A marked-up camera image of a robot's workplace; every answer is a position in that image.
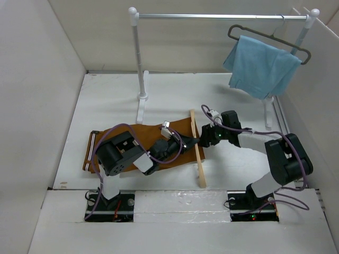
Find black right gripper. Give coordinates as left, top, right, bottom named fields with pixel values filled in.
left=196, top=121, right=230, bottom=147

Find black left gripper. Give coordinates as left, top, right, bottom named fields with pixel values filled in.
left=156, top=131, right=198, bottom=164

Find brown trousers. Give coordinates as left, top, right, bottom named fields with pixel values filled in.
left=82, top=117, right=197, bottom=174

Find beige wooden hanger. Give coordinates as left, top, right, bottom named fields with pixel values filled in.
left=190, top=109, right=207, bottom=188

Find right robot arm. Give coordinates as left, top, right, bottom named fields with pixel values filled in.
left=199, top=105, right=314, bottom=208

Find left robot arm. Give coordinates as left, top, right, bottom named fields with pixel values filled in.
left=95, top=130, right=199, bottom=210

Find grey hanger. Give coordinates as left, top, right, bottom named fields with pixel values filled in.
left=227, top=17, right=315, bottom=65

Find light blue towel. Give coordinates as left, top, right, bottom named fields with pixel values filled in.
left=223, top=35, right=302, bottom=100

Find white metal clothes rack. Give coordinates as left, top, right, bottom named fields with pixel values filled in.
left=128, top=7, right=320, bottom=124

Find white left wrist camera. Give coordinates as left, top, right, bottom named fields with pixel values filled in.
left=160, top=121, right=172, bottom=139

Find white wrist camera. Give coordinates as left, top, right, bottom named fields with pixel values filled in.
left=207, top=110, right=220, bottom=120
left=160, top=121, right=172, bottom=139

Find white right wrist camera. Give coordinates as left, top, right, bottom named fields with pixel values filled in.
left=207, top=110, right=220, bottom=120

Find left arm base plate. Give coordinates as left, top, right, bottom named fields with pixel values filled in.
left=84, top=191, right=135, bottom=223

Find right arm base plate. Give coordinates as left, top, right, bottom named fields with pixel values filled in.
left=224, top=190, right=279, bottom=222

